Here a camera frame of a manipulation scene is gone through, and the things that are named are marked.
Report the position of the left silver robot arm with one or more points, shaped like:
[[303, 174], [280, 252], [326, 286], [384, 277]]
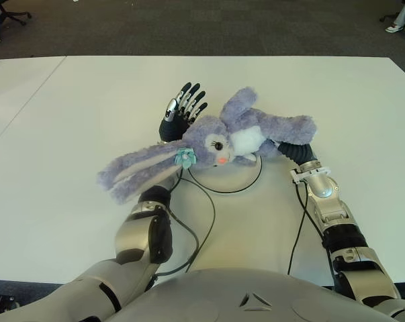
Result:
[[131, 231]]

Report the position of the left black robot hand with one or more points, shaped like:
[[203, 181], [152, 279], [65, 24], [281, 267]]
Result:
[[173, 129]]

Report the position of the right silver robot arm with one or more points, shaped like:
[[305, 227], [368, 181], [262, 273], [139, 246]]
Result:
[[323, 188]]

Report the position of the person in light trousers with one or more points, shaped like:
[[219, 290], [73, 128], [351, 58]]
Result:
[[403, 15]]

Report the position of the purple plush rabbit doll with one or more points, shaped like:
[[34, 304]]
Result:
[[202, 137]]

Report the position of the white plate black rim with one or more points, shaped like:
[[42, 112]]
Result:
[[232, 177]]

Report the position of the black office chair base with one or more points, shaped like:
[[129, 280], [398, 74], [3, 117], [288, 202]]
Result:
[[15, 13]]

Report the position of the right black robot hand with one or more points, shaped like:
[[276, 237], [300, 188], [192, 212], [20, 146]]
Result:
[[298, 152]]

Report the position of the silver robot torso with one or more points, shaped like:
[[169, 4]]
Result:
[[249, 298]]

